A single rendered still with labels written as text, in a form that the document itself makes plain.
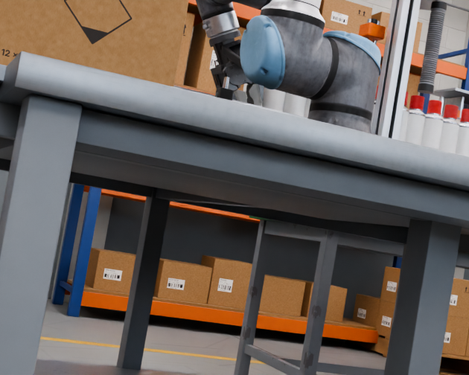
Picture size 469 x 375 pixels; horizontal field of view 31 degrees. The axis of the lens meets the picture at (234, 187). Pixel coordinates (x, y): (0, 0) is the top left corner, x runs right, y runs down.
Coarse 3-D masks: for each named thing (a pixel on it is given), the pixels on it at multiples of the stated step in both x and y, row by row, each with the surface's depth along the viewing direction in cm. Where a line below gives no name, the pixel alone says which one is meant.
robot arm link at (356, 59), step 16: (336, 32) 152; (336, 48) 149; (352, 48) 150; (368, 48) 151; (336, 64) 148; (352, 64) 150; (368, 64) 151; (336, 80) 149; (352, 80) 150; (368, 80) 151; (320, 96) 151; (336, 96) 150; (352, 96) 150; (368, 96) 152
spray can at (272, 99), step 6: (264, 90) 189; (270, 90) 187; (276, 90) 187; (264, 96) 188; (270, 96) 187; (276, 96) 187; (282, 96) 188; (264, 102) 188; (270, 102) 187; (276, 102) 187; (282, 102) 188; (270, 108) 187; (276, 108) 187; (282, 108) 189
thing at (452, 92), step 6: (438, 90) 222; (444, 90) 219; (450, 90) 217; (456, 90) 216; (462, 90) 216; (438, 96) 226; (444, 96) 225; (450, 96) 224; (456, 96) 222; (462, 96) 221; (468, 96) 220; (468, 102) 227
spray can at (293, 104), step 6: (288, 96) 189; (294, 96) 189; (288, 102) 189; (294, 102) 189; (300, 102) 189; (288, 108) 189; (294, 108) 189; (300, 108) 189; (294, 114) 188; (300, 114) 189
